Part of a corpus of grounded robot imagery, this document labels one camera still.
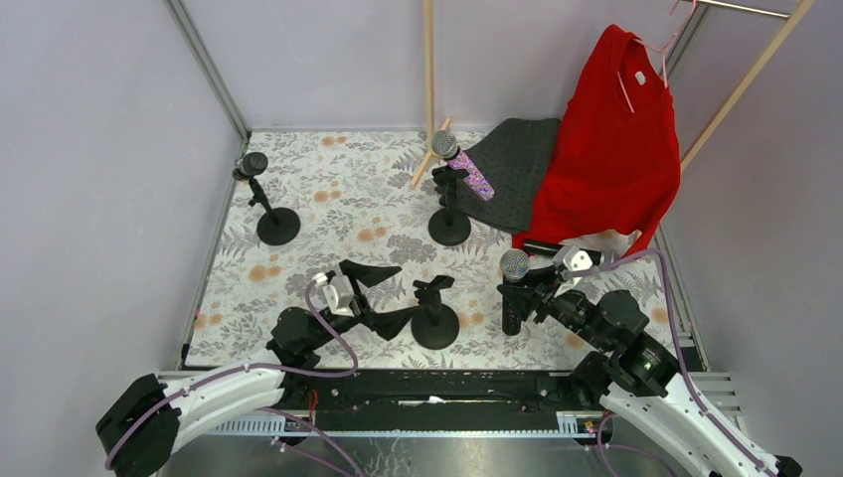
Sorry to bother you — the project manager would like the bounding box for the silver head black microphone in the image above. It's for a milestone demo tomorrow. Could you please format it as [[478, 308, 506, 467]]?
[[497, 248, 530, 336]]

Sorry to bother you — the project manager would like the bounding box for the black mic stand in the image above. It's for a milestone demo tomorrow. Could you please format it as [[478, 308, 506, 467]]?
[[232, 167, 301, 246], [411, 275, 460, 351], [427, 166, 471, 246]]

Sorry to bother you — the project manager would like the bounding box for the black mic stand back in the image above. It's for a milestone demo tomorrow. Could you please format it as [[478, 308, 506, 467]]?
[[427, 166, 471, 246]]

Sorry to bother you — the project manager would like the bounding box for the black mic stand front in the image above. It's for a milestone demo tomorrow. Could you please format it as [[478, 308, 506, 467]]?
[[232, 167, 301, 246]]

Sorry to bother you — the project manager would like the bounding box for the purple glitter microphone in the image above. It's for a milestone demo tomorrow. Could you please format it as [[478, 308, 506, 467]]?
[[430, 129, 495, 202]]

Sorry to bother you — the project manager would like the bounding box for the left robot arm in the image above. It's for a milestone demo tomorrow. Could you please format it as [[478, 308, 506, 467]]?
[[95, 260, 416, 476]]

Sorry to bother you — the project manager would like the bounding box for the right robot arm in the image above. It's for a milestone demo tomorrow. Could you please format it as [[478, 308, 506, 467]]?
[[498, 265, 803, 476]]

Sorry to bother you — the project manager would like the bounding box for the floral table mat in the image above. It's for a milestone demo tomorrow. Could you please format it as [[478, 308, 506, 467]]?
[[184, 130, 686, 372]]

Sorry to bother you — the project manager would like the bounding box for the grey dotted cloth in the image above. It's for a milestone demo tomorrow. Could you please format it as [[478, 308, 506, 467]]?
[[455, 118, 561, 235]]

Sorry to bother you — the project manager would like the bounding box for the red t-shirt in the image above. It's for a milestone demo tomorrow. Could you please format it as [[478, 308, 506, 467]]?
[[512, 25, 681, 254]]

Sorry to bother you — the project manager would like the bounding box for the wooden clothes rack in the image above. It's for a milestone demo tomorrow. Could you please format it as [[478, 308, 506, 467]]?
[[410, 1, 814, 189]]

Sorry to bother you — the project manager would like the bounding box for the pink clothes hanger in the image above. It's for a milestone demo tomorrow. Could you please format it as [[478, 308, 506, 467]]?
[[616, 0, 698, 113]]

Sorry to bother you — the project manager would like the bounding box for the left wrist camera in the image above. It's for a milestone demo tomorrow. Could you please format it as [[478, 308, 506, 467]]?
[[314, 271, 359, 317]]

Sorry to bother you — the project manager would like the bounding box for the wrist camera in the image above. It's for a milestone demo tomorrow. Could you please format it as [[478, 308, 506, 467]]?
[[552, 245, 595, 284], [314, 271, 359, 317]]

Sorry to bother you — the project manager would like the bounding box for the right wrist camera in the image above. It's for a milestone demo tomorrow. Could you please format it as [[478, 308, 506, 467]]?
[[552, 245, 595, 284]]

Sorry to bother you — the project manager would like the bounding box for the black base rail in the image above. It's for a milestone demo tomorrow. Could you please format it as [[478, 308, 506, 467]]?
[[262, 368, 613, 433]]

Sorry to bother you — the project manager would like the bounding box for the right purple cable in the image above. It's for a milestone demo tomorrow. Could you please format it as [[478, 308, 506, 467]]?
[[573, 248, 781, 477]]

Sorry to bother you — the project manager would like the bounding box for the purple cable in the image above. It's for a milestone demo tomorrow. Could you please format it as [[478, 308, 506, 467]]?
[[104, 276, 364, 477], [573, 248, 781, 477]]

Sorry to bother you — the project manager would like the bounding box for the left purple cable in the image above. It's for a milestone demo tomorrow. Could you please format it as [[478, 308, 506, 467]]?
[[104, 276, 364, 477]]

